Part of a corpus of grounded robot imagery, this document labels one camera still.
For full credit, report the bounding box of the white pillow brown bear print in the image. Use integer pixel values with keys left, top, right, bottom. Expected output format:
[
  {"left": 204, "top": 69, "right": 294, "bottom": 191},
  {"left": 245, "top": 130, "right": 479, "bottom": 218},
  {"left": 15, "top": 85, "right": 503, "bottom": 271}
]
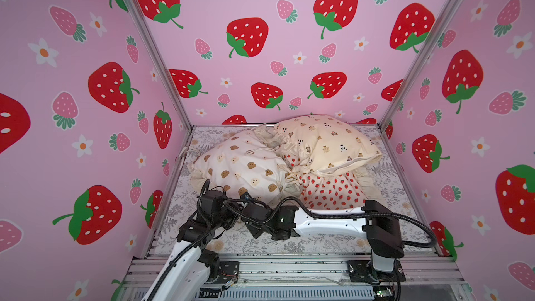
[{"left": 189, "top": 130, "right": 300, "bottom": 206}]

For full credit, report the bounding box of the strawberry print ruffled pillow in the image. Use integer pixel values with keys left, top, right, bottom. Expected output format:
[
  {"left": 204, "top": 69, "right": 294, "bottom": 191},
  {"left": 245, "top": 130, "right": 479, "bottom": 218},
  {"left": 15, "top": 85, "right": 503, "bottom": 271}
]
[{"left": 278, "top": 149, "right": 382, "bottom": 210}]

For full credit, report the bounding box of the cream bear print pillow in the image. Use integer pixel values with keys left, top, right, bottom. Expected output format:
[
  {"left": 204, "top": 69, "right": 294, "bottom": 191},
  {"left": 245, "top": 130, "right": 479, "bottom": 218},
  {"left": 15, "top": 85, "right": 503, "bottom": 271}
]
[{"left": 253, "top": 114, "right": 383, "bottom": 177}]

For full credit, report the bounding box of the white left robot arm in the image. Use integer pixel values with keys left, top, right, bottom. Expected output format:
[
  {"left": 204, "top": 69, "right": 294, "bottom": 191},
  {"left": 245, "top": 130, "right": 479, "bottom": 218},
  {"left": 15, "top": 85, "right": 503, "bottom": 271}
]
[{"left": 144, "top": 190, "right": 234, "bottom": 300}]

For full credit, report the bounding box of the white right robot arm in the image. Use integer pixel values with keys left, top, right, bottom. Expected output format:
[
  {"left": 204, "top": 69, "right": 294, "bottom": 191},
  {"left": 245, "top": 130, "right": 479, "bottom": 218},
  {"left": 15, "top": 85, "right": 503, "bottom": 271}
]
[{"left": 240, "top": 200, "right": 405, "bottom": 275}]

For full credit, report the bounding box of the fern print table mat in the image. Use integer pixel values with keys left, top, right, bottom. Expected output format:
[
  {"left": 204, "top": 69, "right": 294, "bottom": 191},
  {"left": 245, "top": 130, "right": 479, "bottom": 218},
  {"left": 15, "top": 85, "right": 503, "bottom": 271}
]
[{"left": 149, "top": 125, "right": 417, "bottom": 256}]

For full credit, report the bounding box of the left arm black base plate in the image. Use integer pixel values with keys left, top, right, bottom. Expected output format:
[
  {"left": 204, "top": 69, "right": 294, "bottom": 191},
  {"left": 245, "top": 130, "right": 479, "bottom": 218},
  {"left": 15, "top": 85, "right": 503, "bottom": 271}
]
[{"left": 202, "top": 261, "right": 240, "bottom": 289}]

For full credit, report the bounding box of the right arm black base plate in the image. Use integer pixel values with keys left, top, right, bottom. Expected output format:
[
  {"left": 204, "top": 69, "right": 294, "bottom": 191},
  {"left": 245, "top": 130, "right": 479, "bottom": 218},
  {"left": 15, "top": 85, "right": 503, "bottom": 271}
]
[{"left": 347, "top": 259, "right": 406, "bottom": 286}]

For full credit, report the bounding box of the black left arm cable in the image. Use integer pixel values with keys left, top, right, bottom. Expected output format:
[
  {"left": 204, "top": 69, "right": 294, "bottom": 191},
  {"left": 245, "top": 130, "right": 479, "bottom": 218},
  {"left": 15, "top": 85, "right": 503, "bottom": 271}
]
[{"left": 144, "top": 178, "right": 228, "bottom": 301}]

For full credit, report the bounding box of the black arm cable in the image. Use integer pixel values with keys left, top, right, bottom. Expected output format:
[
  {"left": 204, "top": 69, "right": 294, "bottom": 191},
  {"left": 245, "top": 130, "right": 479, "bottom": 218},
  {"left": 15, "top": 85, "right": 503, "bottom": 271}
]
[
  {"left": 223, "top": 197, "right": 438, "bottom": 248},
  {"left": 144, "top": 178, "right": 228, "bottom": 301}
]

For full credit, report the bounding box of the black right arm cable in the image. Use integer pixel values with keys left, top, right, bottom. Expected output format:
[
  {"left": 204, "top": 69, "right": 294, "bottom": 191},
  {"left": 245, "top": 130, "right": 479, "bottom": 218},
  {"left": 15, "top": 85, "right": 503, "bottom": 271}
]
[{"left": 223, "top": 197, "right": 438, "bottom": 248}]

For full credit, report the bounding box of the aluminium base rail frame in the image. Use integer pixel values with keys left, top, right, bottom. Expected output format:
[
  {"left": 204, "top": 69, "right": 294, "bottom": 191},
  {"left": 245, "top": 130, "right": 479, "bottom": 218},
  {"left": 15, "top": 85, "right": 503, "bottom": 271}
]
[{"left": 114, "top": 252, "right": 475, "bottom": 301}]

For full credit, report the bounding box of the left aluminium corner post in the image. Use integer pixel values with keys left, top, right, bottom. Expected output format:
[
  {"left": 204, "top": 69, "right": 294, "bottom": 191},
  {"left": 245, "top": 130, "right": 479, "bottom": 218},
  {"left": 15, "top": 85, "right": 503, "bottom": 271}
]
[{"left": 111, "top": 0, "right": 193, "bottom": 133}]

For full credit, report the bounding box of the aluminium corner post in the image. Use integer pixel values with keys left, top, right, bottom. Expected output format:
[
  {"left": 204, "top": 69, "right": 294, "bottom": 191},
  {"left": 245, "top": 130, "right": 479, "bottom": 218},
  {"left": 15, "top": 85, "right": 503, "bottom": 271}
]
[
  {"left": 377, "top": 0, "right": 463, "bottom": 134},
  {"left": 111, "top": 0, "right": 193, "bottom": 133}
]

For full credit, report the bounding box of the right aluminium corner post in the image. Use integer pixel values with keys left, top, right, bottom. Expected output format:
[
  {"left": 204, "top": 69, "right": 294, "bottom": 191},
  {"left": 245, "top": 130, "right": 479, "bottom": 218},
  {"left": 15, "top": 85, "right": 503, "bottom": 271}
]
[{"left": 377, "top": 0, "right": 463, "bottom": 134}]

